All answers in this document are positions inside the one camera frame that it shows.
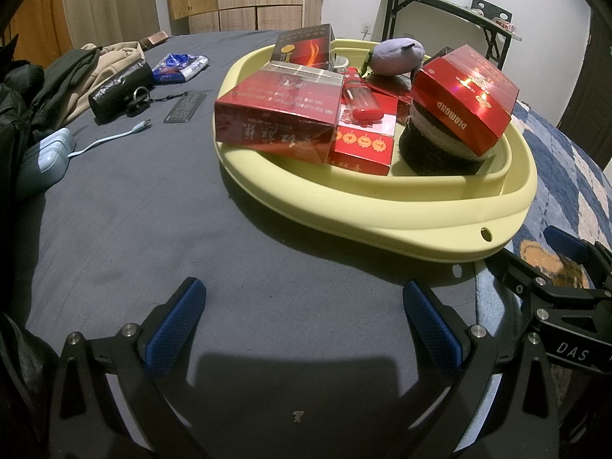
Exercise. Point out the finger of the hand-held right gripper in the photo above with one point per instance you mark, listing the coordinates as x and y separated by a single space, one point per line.
566 244
573 313

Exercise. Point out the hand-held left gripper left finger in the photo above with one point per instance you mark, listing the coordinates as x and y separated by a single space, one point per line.
177 325

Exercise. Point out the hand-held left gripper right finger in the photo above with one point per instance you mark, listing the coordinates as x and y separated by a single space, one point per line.
432 327

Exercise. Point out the yellow plastic basin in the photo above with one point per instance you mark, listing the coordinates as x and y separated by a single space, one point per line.
382 210

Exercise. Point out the black grey striped roll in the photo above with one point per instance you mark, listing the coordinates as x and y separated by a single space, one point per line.
440 148

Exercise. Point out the dark brown cigarette box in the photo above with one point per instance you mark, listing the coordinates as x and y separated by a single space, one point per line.
306 48

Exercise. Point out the dark brown door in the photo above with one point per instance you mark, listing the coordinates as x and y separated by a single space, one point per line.
590 91

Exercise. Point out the glossy red cigarette box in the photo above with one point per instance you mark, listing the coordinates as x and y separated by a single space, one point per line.
466 91

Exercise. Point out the red box with gold lanterns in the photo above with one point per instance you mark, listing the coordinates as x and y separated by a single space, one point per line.
363 146

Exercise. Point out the light blue charger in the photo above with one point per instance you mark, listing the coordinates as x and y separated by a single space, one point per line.
43 158

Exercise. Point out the small black keyboard charm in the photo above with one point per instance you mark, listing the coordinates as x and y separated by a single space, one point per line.
185 106

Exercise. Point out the large red cigarette carton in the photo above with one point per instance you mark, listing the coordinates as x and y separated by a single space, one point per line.
272 114

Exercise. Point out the glossy black pouch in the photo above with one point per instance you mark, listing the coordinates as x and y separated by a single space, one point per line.
117 91

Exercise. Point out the red lighter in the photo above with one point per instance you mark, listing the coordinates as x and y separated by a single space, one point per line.
361 95

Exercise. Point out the purple plush eggplant toy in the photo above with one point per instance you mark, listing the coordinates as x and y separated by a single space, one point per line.
397 55

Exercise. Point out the black folding table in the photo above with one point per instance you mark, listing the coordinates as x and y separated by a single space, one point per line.
449 14

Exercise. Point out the blue tissue packet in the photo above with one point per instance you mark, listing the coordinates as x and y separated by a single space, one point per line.
179 67

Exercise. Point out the dark jacket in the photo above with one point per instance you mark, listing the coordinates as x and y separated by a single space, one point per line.
33 91

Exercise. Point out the small copper box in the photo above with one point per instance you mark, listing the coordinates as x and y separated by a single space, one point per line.
155 39

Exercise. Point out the beige curtain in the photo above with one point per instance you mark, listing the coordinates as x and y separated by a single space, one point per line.
110 5

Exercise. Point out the orange wooden door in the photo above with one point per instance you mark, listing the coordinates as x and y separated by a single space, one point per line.
38 19

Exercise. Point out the white wall socket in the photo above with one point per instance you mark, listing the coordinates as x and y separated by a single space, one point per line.
366 28

